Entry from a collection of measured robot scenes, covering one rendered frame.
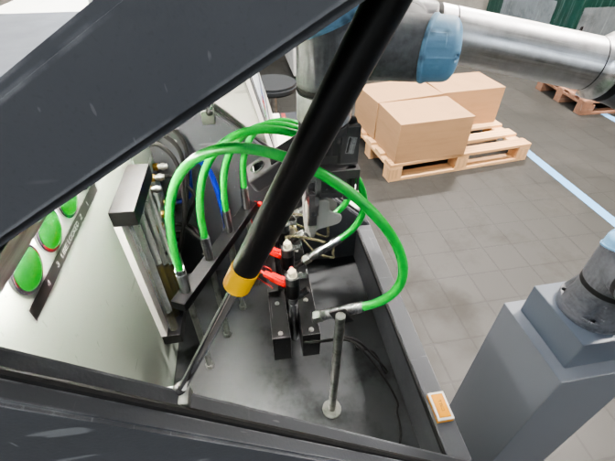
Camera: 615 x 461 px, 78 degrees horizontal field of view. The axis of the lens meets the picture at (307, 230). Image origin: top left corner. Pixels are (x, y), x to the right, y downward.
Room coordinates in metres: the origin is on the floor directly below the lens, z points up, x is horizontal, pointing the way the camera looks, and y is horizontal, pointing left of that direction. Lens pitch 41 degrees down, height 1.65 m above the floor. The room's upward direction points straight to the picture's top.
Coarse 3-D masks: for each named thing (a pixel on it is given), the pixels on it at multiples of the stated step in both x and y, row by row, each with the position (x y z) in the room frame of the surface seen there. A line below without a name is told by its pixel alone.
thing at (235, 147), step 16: (224, 144) 0.43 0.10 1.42; (240, 144) 0.42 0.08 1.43; (256, 144) 0.42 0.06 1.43; (192, 160) 0.44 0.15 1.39; (176, 176) 0.44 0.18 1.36; (320, 176) 0.39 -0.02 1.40; (336, 176) 0.39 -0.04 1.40; (176, 192) 0.45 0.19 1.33; (352, 192) 0.38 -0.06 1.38; (368, 208) 0.37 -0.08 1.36; (384, 224) 0.37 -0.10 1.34; (176, 240) 0.46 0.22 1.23; (176, 256) 0.46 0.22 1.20; (400, 256) 0.36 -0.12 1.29; (176, 272) 0.46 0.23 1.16; (400, 272) 0.36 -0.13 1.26; (400, 288) 0.36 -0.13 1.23; (368, 304) 0.37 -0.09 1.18; (384, 304) 0.36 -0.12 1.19
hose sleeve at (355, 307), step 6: (336, 306) 0.39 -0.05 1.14; (342, 306) 0.38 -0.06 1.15; (348, 306) 0.38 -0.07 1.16; (354, 306) 0.37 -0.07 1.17; (360, 306) 0.37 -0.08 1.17; (324, 312) 0.39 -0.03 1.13; (348, 312) 0.37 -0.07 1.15; (354, 312) 0.37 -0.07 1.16; (360, 312) 0.37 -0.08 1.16; (324, 318) 0.38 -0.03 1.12; (330, 318) 0.38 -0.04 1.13
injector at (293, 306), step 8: (288, 280) 0.48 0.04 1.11; (296, 280) 0.48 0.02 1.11; (288, 288) 0.48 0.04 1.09; (296, 288) 0.48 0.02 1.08; (304, 288) 0.50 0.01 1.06; (288, 296) 0.48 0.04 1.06; (296, 296) 0.48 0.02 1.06; (304, 296) 0.49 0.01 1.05; (288, 304) 0.49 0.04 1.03; (296, 304) 0.49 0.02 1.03; (296, 312) 0.49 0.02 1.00; (296, 320) 0.49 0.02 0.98; (296, 328) 0.49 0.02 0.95; (296, 336) 0.49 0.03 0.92
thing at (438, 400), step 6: (426, 396) 0.33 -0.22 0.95; (432, 396) 0.33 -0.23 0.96; (438, 396) 0.33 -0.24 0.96; (438, 402) 0.32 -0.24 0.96; (444, 402) 0.32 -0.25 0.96; (432, 408) 0.31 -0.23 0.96; (438, 408) 0.31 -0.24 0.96; (444, 408) 0.31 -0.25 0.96; (438, 414) 0.30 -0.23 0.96; (444, 414) 0.30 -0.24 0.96; (450, 414) 0.30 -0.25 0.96; (450, 420) 0.29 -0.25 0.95
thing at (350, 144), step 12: (348, 132) 0.49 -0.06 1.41; (360, 132) 0.49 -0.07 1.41; (336, 144) 0.49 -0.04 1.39; (348, 144) 0.49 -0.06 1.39; (336, 156) 0.49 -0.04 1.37; (348, 156) 0.49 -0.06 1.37; (324, 168) 0.48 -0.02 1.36; (336, 168) 0.48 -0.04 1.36; (348, 168) 0.49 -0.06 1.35; (360, 168) 0.48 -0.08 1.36; (312, 180) 0.46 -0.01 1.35; (348, 180) 0.48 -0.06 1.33; (324, 192) 0.48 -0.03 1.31; (336, 192) 0.48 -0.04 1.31
